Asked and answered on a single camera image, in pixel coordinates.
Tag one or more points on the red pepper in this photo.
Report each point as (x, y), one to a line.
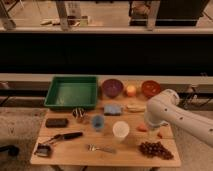
(151, 133)

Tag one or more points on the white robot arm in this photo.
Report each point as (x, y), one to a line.
(164, 107)

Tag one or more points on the blue plastic cup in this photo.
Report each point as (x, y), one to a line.
(98, 122)

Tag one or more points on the white plastic cup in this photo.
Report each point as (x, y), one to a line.
(120, 130)

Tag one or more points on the purple bowl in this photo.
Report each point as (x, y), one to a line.
(112, 87)

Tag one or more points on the blue sponge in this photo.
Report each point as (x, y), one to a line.
(112, 110)

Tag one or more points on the apple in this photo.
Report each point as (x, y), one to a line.
(131, 91)

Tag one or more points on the green plastic tray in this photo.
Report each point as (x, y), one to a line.
(72, 92)

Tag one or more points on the banana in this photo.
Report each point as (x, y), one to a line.
(135, 108)

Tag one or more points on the orange bowl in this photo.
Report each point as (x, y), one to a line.
(150, 88)

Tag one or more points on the metal fork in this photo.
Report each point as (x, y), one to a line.
(92, 147)

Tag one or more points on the black rectangular block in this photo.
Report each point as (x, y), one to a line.
(56, 123)

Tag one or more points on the bunch of dark grapes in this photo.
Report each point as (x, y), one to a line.
(155, 149)

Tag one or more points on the small black metal clip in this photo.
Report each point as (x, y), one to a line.
(43, 150)

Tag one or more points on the black object on floor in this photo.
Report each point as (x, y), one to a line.
(11, 149)

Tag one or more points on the black handled knife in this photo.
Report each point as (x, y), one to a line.
(67, 136)

